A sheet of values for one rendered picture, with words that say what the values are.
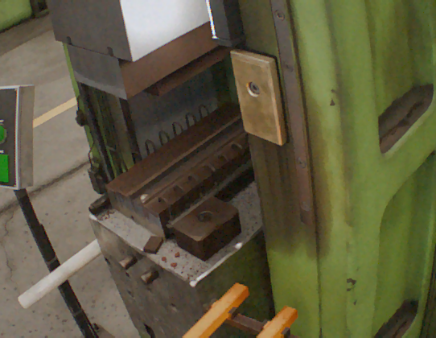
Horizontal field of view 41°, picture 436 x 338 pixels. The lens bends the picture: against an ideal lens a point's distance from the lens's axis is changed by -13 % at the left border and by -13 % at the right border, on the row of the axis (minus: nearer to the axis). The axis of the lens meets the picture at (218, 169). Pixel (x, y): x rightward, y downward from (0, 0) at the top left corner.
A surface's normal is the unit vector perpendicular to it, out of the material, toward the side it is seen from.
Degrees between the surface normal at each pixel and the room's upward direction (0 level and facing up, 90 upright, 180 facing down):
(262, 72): 90
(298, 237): 90
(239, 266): 90
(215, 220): 0
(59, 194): 0
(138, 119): 90
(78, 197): 0
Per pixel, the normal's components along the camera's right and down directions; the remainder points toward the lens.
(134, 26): 0.70, 0.32
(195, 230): -0.16, -0.80
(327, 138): -0.69, 0.51
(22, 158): 0.93, 0.07
